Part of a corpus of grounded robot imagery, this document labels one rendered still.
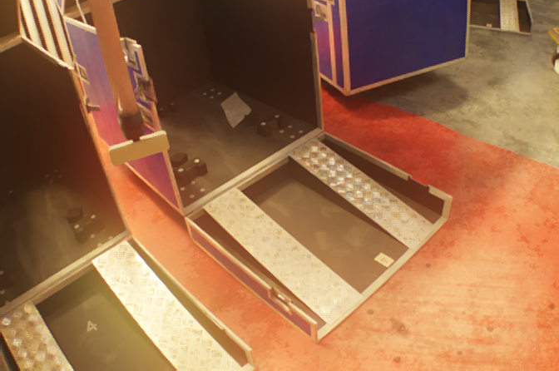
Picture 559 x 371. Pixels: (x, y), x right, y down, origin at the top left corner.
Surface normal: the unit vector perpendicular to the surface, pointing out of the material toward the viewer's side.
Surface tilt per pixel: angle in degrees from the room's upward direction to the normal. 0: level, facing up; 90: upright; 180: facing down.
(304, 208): 1
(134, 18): 90
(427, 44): 90
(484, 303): 0
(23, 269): 0
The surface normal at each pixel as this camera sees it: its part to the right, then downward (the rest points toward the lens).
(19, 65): 0.68, 0.36
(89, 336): -0.09, -0.81
